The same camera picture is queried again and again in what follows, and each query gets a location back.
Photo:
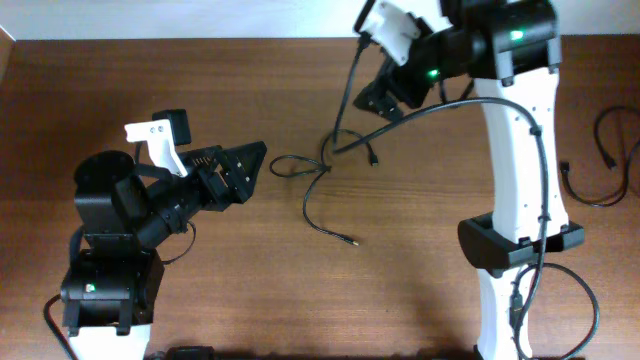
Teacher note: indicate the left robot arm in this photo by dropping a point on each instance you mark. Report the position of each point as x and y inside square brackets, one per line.
[128, 209]

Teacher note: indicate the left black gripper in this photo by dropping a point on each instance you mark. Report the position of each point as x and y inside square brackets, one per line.
[234, 191]

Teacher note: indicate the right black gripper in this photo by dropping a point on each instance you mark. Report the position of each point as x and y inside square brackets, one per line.
[399, 79]

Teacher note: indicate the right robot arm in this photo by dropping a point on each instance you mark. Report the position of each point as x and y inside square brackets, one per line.
[511, 50]

